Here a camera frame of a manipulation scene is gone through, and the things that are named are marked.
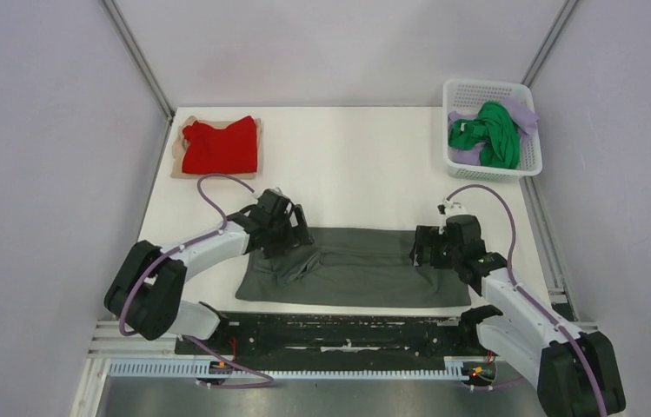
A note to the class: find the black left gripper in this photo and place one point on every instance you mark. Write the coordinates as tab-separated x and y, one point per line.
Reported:
300	237

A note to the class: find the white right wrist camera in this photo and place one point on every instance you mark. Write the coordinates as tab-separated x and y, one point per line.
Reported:
448	209

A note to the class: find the grey t shirt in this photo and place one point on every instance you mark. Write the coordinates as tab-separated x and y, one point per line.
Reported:
352	267

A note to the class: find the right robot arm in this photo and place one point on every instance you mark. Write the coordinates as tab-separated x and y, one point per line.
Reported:
574	372

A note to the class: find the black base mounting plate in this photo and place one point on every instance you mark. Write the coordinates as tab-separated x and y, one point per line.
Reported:
326	342

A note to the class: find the right aluminium corner post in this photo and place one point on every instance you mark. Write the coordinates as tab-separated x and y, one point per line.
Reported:
561	21

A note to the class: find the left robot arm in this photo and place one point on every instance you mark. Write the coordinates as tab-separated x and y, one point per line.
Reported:
148	288

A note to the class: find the green t shirt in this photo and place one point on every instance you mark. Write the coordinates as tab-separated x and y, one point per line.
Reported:
495	135

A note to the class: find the white slotted cable duct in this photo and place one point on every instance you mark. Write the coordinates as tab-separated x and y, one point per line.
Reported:
204	369

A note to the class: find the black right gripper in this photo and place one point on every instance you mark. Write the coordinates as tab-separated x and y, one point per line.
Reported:
426	237

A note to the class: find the lilac t shirt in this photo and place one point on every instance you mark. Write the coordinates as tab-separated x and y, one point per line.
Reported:
524	118

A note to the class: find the aluminium corner post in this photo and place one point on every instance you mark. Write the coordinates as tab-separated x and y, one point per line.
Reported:
561	21
132	46

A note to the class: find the red folded t shirt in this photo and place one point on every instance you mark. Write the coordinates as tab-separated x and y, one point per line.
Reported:
230	150

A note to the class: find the left aluminium corner post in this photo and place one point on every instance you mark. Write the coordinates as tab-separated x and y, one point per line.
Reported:
132	46

